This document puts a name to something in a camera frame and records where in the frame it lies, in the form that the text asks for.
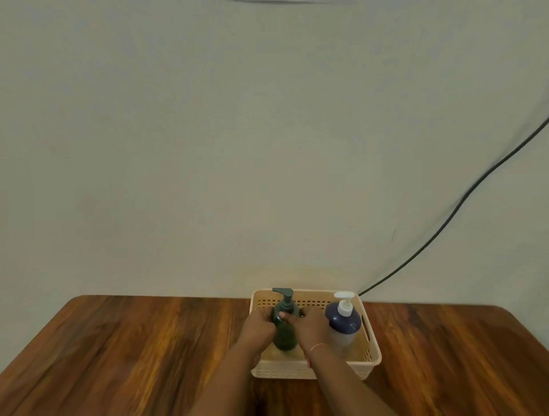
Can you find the person's right hand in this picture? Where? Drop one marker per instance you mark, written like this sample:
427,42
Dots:
309,329

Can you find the person's left hand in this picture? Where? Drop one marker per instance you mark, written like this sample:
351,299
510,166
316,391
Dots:
256,331

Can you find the person's right thumb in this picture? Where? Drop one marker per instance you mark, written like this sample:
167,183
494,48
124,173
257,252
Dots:
288,317

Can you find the person's left fingers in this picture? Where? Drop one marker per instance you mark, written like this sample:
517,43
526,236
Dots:
266,313

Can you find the dark green pump bottle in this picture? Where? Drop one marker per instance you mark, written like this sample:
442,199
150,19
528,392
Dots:
285,319

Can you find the person's left forearm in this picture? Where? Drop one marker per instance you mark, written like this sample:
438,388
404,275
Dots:
229,381

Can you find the person's right forearm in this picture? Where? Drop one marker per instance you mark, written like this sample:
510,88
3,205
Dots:
347,383

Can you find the beige plastic basket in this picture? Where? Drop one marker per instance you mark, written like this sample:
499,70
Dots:
315,334

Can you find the blue and clear pump bottle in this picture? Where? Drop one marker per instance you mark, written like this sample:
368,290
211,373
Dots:
343,323

